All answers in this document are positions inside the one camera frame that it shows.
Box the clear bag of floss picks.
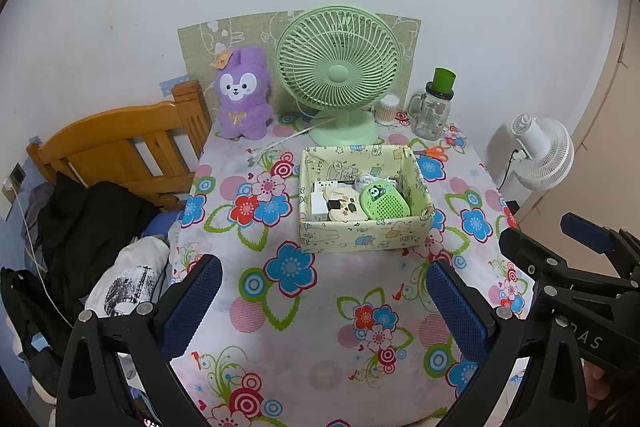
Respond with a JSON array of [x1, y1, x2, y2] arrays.
[[354, 172, 398, 192]]

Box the round cream compact case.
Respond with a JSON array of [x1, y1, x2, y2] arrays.
[[322, 186, 368, 222]]

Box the glass mason jar mug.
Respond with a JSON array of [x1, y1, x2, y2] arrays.
[[408, 82, 454, 141]]

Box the orange scissors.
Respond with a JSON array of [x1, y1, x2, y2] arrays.
[[413, 146, 449, 162]]

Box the wooden chair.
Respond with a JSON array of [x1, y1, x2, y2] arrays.
[[26, 80, 212, 211]]

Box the purple plush toy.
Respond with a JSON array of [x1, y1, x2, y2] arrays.
[[212, 46, 272, 141]]

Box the green cup on jar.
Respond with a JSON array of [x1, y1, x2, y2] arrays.
[[432, 67, 457, 95]]

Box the white fan power cord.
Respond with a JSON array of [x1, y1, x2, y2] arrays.
[[245, 116, 334, 168]]

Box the floral tablecloth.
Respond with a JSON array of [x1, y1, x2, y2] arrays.
[[171, 113, 533, 426]]

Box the yellow cartoon storage box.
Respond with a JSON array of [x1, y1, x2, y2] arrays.
[[298, 145, 435, 254]]

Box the white standing fan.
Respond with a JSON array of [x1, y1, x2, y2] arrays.
[[499, 113, 575, 192]]

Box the white Mingyi charger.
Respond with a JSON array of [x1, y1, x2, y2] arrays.
[[309, 191, 329, 222]]

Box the green desk fan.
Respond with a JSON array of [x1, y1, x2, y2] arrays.
[[274, 5, 401, 147]]

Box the white power strip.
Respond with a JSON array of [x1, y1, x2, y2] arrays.
[[312, 180, 354, 194]]

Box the cotton swab container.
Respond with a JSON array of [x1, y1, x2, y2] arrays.
[[374, 93, 400, 126]]

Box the green panda speaker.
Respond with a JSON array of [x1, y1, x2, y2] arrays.
[[360, 182, 410, 220]]

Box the white printed cloth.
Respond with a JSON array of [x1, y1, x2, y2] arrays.
[[85, 236, 169, 317]]

